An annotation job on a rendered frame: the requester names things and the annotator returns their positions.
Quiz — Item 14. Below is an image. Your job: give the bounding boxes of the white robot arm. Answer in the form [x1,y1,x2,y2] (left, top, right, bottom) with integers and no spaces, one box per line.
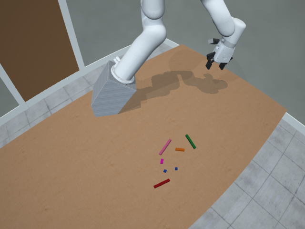
[111,0,246,84]

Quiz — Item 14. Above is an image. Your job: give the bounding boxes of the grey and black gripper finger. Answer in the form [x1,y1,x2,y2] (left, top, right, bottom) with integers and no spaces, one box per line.
[206,52,215,70]
[219,63,227,70]

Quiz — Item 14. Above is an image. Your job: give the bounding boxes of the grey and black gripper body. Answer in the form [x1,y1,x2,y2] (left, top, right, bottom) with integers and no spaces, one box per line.
[213,41,235,63]

